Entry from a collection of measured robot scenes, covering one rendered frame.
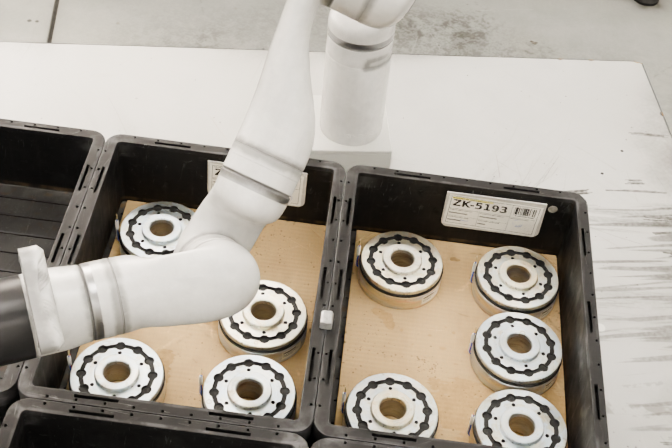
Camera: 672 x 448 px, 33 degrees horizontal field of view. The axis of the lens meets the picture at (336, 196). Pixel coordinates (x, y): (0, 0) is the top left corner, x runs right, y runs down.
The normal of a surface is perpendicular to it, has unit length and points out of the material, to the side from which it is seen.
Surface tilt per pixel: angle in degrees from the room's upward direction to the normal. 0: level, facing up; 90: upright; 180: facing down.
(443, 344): 0
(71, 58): 0
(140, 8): 0
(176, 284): 49
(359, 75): 90
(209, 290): 59
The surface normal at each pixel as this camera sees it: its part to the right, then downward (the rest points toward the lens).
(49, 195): 0.08, -0.71
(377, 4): -0.19, 0.63
